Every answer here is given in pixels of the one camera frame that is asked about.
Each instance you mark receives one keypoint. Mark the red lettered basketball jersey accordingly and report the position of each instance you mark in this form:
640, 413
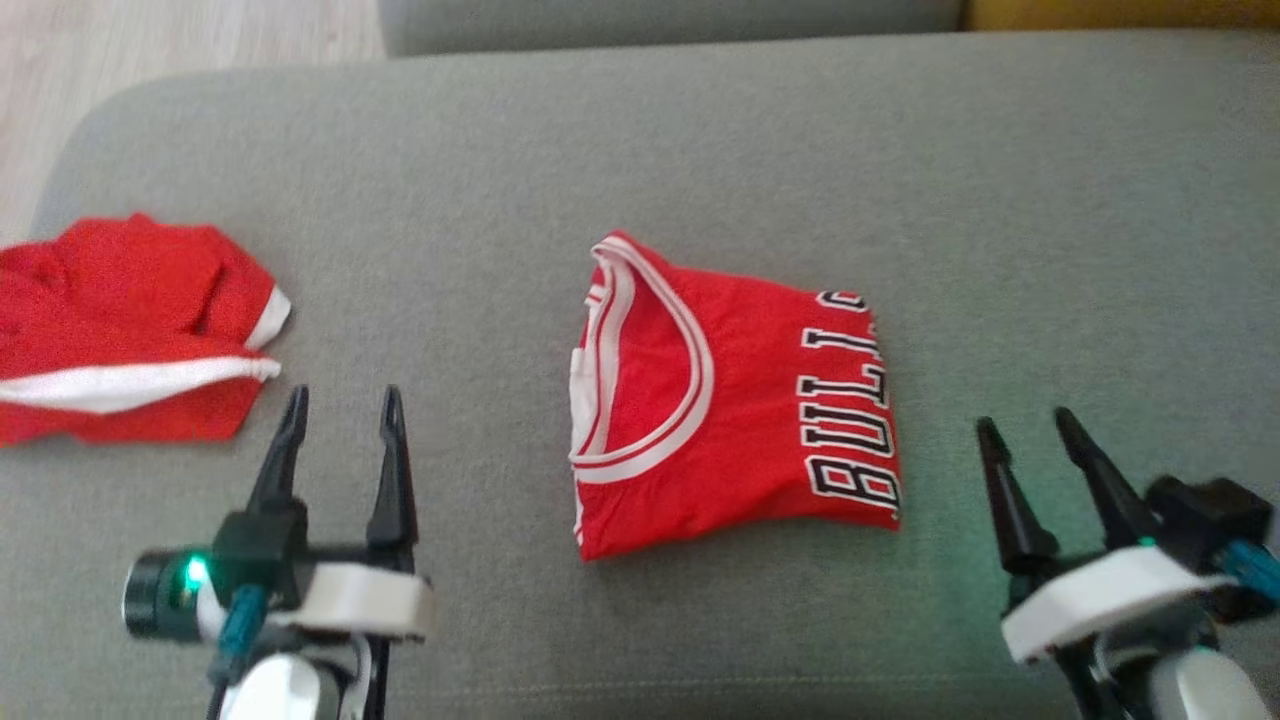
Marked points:
750, 430

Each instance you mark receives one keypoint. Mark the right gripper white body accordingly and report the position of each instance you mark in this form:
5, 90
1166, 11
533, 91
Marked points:
1110, 595

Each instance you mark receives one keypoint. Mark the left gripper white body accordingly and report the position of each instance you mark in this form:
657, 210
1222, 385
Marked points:
370, 600

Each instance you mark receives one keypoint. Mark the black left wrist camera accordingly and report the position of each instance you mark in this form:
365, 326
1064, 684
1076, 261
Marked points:
260, 550

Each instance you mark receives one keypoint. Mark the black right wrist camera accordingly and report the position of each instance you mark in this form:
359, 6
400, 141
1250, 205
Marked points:
1205, 515

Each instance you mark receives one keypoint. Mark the red white-banded shorts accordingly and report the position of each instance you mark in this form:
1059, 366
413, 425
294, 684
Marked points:
120, 300

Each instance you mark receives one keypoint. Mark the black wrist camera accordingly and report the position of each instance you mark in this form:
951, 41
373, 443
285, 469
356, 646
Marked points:
1205, 515
260, 550

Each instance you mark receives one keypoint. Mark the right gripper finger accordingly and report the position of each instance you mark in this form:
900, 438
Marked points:
1020, 520
1115, 500

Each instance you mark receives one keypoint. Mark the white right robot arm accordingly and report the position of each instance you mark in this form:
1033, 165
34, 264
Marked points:
1200, 690

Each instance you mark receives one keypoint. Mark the large grey fabric sofa seat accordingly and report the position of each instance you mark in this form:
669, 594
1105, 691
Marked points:
640, 140

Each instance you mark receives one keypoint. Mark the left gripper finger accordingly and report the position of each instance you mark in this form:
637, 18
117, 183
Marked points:
393, 490
283, 460

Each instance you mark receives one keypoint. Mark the grey sofa seat cushion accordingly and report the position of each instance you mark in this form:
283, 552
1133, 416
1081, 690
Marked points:
660, 25

